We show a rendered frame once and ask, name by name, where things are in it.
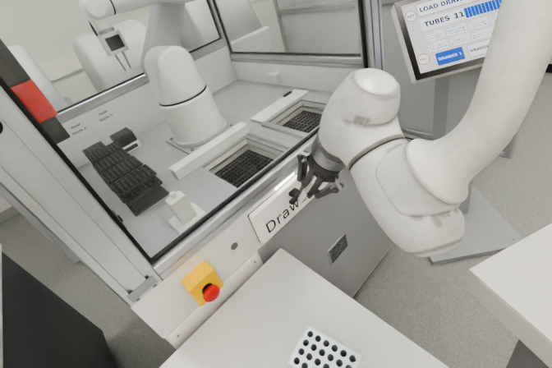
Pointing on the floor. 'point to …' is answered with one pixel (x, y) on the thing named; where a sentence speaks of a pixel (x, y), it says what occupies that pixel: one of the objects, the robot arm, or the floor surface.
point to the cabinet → (310, 250)
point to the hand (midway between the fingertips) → (305, 192)
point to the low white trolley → (292, 324)
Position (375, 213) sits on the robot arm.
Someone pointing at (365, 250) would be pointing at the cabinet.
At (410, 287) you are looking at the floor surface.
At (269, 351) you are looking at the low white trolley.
